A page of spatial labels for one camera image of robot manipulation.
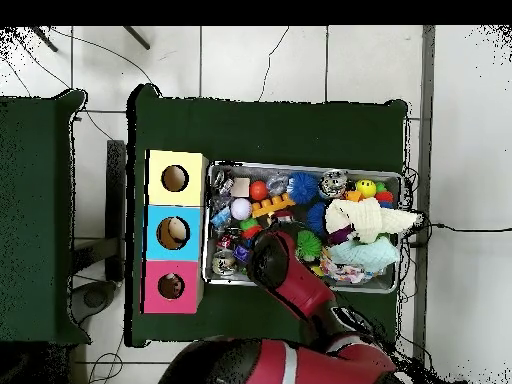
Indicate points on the cream knitted cloth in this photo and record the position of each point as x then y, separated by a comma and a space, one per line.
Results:
368, 218

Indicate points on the mint green knitted cloth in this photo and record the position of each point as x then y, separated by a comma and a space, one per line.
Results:
364, 254

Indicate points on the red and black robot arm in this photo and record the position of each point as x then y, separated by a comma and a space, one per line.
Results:
296, 288

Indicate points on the wooden box with three holes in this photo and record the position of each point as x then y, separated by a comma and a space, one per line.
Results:
156, 192

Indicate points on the long orange building brick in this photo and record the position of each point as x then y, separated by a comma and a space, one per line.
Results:
274, 204

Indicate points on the blue spiky ball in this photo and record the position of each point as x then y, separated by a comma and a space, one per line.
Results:
316, 218

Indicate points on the orange ball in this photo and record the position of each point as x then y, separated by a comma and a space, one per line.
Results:
258, 190

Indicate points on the blue spiky toy with eyes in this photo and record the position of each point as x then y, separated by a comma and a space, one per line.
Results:
302, 188

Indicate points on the bright green spiky ball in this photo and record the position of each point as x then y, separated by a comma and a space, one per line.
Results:
308, 244

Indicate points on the white baseball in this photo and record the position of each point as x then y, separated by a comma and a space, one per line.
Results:
241, 208

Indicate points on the dark green tablecloth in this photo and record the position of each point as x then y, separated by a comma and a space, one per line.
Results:
260, 132
40, 240

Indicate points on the yellow ball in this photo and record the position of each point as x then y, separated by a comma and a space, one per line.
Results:
366, 188

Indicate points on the black upright panel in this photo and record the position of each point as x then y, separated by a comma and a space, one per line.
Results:
116, 200

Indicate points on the grey stand base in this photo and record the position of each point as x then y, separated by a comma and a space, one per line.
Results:
96, 298

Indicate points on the black stand leg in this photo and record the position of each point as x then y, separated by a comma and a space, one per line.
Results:
44, 38
136, 38

